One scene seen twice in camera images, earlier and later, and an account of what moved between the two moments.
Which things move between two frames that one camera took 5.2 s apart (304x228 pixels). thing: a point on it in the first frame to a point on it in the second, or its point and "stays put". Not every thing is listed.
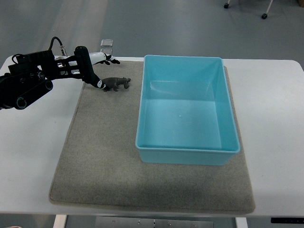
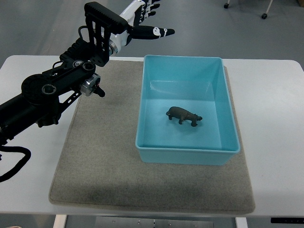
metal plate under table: [137, 222] stays put
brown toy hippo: [114, 83] to [182, 115]
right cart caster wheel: [264, 16] stays put
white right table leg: [241, 222] stays put
